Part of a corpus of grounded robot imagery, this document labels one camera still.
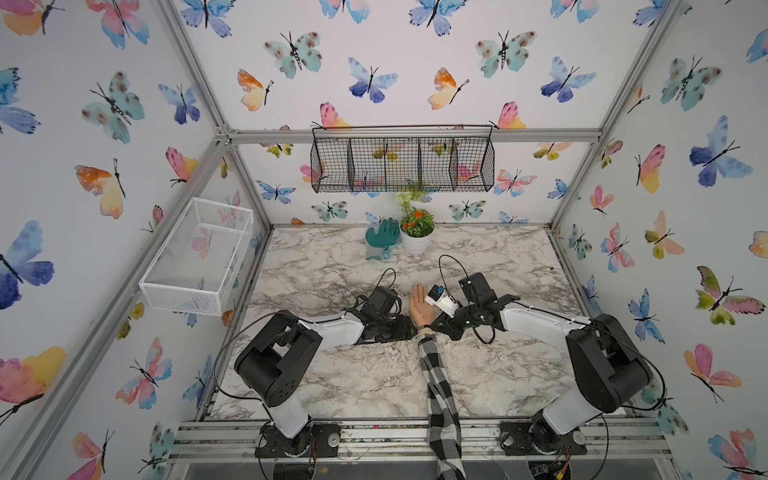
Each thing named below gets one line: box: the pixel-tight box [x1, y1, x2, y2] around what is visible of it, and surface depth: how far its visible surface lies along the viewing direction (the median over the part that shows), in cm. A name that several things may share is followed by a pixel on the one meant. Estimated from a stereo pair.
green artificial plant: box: [394, 191, 435, 238], surface depth 106 cm
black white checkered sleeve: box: [418, 332, 466, 480], surface depth 75 cm
